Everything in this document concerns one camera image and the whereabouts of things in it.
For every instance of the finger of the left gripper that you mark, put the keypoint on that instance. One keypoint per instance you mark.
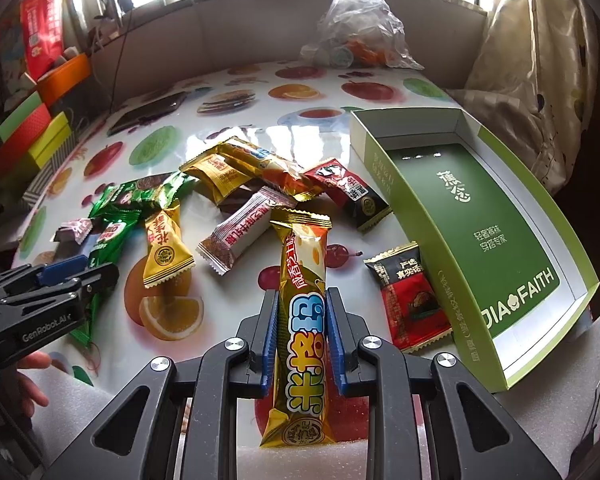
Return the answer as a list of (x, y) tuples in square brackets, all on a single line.
[(34, 277), (20, 303)]

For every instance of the yellow peanut crisp packet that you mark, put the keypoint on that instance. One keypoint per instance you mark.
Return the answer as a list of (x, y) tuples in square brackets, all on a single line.
[(168, 255), (216, 174)]

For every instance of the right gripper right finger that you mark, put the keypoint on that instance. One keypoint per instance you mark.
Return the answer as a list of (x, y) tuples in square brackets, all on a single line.
[(426, 415)]

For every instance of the beige dotted curtain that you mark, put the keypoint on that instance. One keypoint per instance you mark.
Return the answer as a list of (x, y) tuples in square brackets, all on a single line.
[(534, 81)]

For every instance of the black smartphone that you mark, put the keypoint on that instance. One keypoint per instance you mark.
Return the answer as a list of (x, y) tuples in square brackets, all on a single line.
[(148, 112)]

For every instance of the green Milo wafer packet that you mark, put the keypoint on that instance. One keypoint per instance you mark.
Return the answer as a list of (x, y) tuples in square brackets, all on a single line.
[(148, 194)]

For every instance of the red black square snack packet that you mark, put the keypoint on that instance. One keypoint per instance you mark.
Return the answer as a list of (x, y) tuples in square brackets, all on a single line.
[(359, 201)]

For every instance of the white red nougat candy packet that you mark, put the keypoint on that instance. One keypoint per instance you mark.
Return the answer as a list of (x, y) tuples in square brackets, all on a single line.
[(226, 243)]

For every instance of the orange box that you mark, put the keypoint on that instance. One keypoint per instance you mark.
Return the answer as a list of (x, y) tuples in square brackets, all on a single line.
[(55, 84)]

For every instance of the red snack bag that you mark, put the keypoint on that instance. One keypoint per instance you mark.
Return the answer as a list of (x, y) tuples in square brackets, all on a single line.
[(42, 34)]

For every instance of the small brown white candy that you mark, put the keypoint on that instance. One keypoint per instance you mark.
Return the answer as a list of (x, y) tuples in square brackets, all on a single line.
[(73, 231)]

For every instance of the green red yellow boxes stack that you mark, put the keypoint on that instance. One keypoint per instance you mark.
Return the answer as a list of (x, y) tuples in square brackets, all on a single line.
[(30, 137)]

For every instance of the person's left hand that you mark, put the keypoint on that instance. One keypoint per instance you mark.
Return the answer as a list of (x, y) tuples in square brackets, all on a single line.
[(31, 394)]

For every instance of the clear plastic bag with items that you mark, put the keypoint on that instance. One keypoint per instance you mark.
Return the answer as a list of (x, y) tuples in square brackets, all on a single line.
[(359, 33)]

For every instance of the long yellow rice snack bar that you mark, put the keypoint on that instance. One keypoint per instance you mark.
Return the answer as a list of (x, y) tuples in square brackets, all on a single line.
[(299, 401)]

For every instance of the green and white cardboard box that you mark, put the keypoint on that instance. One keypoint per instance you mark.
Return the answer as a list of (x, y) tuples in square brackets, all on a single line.
[(503, 260)]

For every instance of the red black date snack packet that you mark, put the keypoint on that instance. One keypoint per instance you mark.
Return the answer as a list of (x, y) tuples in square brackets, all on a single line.
[(414, 315)]

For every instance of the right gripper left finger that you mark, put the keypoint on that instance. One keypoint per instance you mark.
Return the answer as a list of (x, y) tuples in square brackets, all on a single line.
[(178, 416)]

